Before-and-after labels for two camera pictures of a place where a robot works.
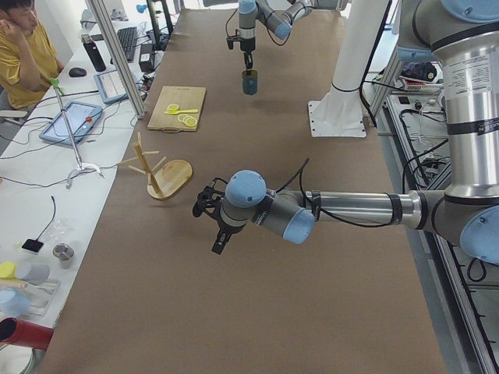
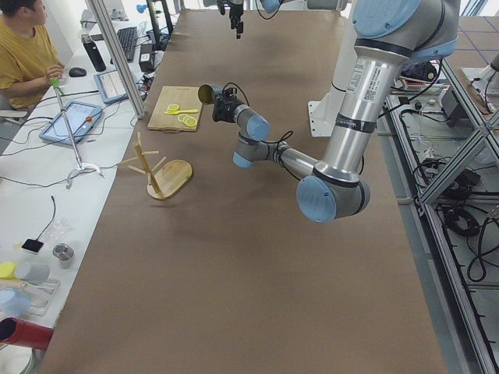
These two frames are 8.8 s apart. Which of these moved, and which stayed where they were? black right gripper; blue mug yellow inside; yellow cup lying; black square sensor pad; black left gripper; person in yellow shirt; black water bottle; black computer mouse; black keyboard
Moved: black right gripper; black left gripper; blue mug yellow inside
Stayed: black computer mouse; person in yellow shirt; black keyboard; yellow cup lying; black water bottle; black square sensor pad
